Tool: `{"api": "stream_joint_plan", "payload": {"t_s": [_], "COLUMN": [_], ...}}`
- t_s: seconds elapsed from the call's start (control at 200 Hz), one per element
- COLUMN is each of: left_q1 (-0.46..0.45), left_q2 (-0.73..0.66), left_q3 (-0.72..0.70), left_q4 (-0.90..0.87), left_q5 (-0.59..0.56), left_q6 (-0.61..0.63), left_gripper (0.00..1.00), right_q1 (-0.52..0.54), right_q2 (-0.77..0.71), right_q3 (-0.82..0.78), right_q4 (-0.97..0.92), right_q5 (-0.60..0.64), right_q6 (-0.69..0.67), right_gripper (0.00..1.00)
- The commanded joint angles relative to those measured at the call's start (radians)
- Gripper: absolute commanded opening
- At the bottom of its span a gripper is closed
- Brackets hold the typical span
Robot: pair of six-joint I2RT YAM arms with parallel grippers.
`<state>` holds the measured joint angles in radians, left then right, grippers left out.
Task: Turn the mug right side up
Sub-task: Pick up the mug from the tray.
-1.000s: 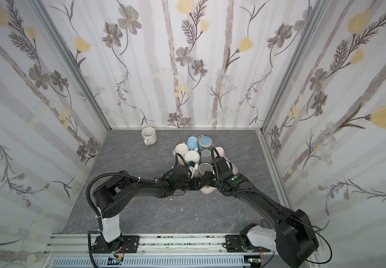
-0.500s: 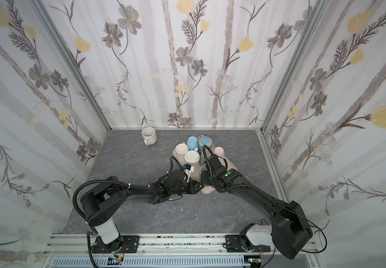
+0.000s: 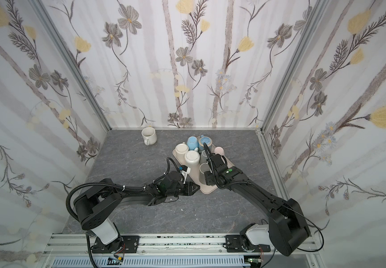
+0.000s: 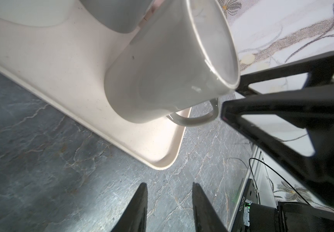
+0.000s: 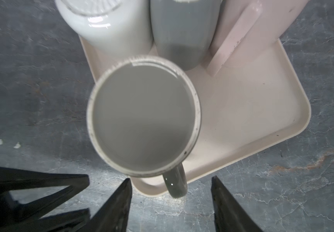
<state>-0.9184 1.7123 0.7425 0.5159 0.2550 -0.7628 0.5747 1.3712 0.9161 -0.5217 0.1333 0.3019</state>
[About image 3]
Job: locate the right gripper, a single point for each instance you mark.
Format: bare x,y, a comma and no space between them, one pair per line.
217,164

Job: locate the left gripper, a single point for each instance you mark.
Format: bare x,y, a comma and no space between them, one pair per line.
190,188

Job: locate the pink mug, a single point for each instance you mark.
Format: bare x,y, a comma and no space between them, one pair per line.
219,150

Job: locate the blue butterfly mug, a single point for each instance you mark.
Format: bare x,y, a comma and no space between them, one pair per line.
204,140

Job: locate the cream yellow mug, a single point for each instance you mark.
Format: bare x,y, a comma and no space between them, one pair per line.
149,135

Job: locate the large grey mug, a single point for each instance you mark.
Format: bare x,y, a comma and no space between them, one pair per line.
204,167

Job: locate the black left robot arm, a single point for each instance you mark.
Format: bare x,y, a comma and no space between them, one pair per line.
91,204

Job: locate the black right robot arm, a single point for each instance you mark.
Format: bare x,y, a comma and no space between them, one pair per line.
288,228

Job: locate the small grey mug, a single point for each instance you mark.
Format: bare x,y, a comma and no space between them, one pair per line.
204,156

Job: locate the white ribbed-bottom mug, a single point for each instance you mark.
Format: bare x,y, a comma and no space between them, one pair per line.
192,159

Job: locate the white smooth mug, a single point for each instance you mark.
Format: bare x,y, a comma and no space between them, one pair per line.
180,152

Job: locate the plain light blue mug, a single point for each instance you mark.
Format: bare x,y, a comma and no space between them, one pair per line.
192,143

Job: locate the cream plastic tray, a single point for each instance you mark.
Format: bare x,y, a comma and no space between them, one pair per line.
195,174

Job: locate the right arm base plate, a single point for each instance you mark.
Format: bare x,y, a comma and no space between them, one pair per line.
238,243

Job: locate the white vented cable duct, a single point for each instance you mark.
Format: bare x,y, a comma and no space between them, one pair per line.
172,262

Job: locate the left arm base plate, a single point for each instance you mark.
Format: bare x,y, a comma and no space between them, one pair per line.
123,244

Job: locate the aluminium mounting rail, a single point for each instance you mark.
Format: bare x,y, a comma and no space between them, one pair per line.
149,245

